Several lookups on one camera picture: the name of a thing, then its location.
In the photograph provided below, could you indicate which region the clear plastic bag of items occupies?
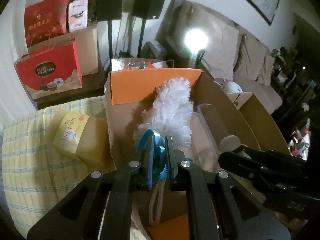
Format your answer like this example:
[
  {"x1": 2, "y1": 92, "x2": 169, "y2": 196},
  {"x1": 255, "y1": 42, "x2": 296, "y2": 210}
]
[{"x1": 111, "y1": 58, "x2": 169, "y2": 72}]

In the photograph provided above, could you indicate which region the orange cardboard box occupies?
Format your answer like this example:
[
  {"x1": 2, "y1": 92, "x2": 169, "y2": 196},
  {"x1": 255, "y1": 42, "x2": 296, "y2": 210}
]
[{"x1": 104, "y1": 68, "x2": 262, "y2": 240}]

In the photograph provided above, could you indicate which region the clear plastic container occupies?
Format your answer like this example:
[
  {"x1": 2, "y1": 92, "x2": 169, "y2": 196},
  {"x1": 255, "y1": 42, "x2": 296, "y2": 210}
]
[{"x1": 190, "y1": 103, "x2": 229, "y2": 173}]

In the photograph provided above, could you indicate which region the white feather shuttlecock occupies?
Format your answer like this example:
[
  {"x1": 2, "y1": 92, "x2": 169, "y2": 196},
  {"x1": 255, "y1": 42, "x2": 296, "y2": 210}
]
[{"x1": 219, "y1": 135, "x2": 241, "y2": 153}]

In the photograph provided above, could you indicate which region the black speaker on stand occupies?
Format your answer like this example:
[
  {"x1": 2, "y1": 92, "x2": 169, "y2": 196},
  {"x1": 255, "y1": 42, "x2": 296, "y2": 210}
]
[
  {"x1": 97, "y1": 0, "x2": 123, "y2": 72},
  {"x1": 131, "y1": 0, "x2": 165, "y2": 57}
]

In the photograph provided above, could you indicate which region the brown sofa with cushions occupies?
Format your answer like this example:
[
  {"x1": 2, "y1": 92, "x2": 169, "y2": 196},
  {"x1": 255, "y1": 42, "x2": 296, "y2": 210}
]
[{"x1": 156, "y1": 0, "x2": 283, "y2": 113}]

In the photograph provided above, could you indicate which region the black lamp device with light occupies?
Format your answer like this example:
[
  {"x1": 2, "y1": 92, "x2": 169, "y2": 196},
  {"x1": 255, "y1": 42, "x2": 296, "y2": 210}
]
[{"x1": 184, "y1": 28, "x2": 209, "y2": 68}]

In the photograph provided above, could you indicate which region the white helmet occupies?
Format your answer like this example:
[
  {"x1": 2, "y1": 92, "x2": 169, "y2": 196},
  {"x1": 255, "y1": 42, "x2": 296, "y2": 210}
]
[{"x1": 222, "y1": 81, "x2": 243, "y2": 94}]

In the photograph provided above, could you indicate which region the left black speaker on stand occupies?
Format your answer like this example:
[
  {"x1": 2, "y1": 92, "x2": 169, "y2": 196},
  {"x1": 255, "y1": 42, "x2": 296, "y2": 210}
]
[{"x1": 97, "y1": 0, "x2": 123, "y2": 72}]

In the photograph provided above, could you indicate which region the blue silicone funnel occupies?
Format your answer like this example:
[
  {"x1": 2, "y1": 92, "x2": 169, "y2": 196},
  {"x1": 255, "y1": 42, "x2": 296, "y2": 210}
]
[{"x1": 136, "y1": 129, "x2": 167, "y2": 186}]

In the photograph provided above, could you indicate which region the sponge block with yellow label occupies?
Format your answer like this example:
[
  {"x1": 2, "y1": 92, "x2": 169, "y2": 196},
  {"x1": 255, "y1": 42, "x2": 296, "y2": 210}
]
[{"x1": 45, "y1": 111, "x2": 116, "y2": 172}]

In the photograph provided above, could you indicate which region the red Chinese gift bag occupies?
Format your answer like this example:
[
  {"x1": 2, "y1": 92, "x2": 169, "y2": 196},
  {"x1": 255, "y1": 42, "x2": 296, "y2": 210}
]
[{"x1": 24, "y1": 0, "x2": 74, "y2": 47}]

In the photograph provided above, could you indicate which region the yellow checkered tablecloth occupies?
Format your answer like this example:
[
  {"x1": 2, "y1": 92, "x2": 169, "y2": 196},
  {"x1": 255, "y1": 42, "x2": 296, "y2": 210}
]
[{"x1": 1, "y1": 96, "x2": 106, "y2": 237}]

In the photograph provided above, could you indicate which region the right black speaker on stand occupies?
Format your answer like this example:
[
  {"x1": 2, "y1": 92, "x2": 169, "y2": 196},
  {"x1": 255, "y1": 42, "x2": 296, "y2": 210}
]
[{"x1": 131, "y1": 0, "x2": 165, "y2": 57}]

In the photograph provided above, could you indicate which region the large brown cardboard box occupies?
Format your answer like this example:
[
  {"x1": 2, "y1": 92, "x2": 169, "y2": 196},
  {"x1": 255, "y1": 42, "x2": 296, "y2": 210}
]
[{"x1": 227, "y1": 92, "x2": 290, "y2": 155}]

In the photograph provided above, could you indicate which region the pink white paper package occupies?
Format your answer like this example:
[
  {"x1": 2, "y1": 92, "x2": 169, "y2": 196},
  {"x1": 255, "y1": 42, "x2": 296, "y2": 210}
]
[{"x1": 68, "y1": 0, "x2": 88, "y2": 33}]

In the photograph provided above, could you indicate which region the red Ferrero gift bag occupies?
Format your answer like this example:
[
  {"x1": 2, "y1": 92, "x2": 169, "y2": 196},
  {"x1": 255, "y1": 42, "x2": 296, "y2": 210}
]
[{"x1": 15, "y1": 39, "x2": 82, "y2": 100}]

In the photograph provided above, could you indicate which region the white feather duster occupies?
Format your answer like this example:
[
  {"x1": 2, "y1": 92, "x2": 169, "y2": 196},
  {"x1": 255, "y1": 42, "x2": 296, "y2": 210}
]
[{"x1": 133, "y1": 77, "x2": 194, "y2": 227}]

